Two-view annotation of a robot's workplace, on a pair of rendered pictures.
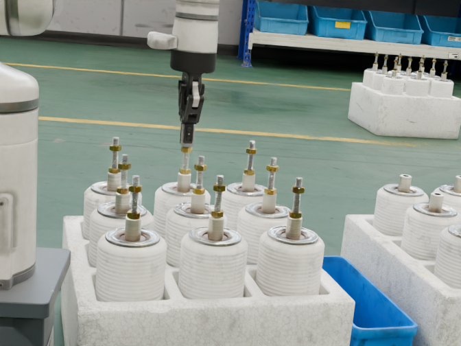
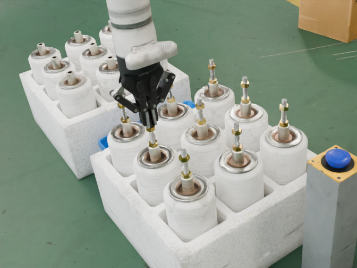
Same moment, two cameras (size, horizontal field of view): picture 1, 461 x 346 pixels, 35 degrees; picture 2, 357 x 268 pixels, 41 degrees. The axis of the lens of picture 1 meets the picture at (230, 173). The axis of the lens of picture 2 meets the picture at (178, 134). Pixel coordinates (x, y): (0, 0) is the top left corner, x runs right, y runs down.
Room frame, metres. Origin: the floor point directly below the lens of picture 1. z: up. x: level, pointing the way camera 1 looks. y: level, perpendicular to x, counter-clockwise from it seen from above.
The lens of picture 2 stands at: (1.34, 0.84, 0.84)
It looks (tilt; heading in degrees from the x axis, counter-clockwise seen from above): 35 degrees down; 258
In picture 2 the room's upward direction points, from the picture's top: 8 degrees counter-clockwise
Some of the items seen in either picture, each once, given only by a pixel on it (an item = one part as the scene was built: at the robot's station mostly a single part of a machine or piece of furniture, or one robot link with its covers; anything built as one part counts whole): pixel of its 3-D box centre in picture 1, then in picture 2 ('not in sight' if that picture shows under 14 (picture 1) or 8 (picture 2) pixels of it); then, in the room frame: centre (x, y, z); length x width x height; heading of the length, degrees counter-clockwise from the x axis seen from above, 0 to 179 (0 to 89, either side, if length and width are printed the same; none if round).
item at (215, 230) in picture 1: (215, 228); (245, 108); (1.00, 0.01, 0.26); 0.02 x 0.02 x 0.03
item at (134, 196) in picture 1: (134, 202); (283, 116); (0.97, 0.13, 0.30); 0.01 x 0.01 x 0.08
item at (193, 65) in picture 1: (191, 74); (140, 69); (1.23, 0.08, 0.45); 0.08 x 0.08 x 0.09
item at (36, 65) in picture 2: not in sight; (51, 79); (1.41, -0.56, 0.16); 0.10 x 0.10 x 0.18
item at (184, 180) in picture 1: (184, 182); (154, 151); (1.23, 0.08, 0.26); 0.02 x 0.02 x 0.03
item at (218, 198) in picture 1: (218, 201); (245, 92); (1.00, 0.01, 0.30); 0.01 x 0.01 x 0.08
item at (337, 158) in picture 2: not in sight; (337, 159); (0.96, 0.30, 0.32); 0.04 x 0.04 x 0.02
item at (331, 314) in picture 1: (190, 305); (208, 190); (1.12, 0.05, 0.09); 0.39 x 0.39 x 0.18; 16
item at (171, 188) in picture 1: (183, 189); (155, 157); (1.23, 0.08, 0.25); 0.08 x 0.08 x 0.01
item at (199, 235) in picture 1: (215, 237); (246, 112); (1.00, 0.01, 0.25); 0.08 x 0.08 x 0.01
